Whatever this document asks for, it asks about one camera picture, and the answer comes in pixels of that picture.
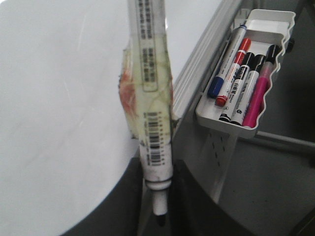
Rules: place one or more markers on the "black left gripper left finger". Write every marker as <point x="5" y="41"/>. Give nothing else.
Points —
<point x="118" y="214"/>

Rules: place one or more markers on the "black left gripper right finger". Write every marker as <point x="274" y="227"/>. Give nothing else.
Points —
<point x="256" y="200"/>

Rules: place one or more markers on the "white black-ink whiteboard marker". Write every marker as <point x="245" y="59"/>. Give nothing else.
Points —
<point x="147" y="31"/>

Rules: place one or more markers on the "red magnet taped to marker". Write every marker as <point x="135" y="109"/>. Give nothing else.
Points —
<point x="128" y="93"/>

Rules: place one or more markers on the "blue capped whiteboard marker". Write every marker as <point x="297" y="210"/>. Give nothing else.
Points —
<point x="227" y="60"/>

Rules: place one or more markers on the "red capped whiteboard marker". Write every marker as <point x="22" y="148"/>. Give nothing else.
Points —
<point x="235" y="66"/>

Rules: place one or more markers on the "black capped white marker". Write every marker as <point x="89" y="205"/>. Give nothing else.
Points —
<point x="247" y="91"/>

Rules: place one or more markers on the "pink marker with black cap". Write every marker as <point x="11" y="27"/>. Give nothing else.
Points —
<point x="256" y="102"/>

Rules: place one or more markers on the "black capped marker with label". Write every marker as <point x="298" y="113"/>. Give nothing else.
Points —
<point x="229" y="102"/>

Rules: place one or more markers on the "white marker tray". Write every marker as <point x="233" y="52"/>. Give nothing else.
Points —
<point x="264" y="28"/>

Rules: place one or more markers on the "white whiteboard with aluminium frame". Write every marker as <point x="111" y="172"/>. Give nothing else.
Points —
<point x="64" y="140"/>

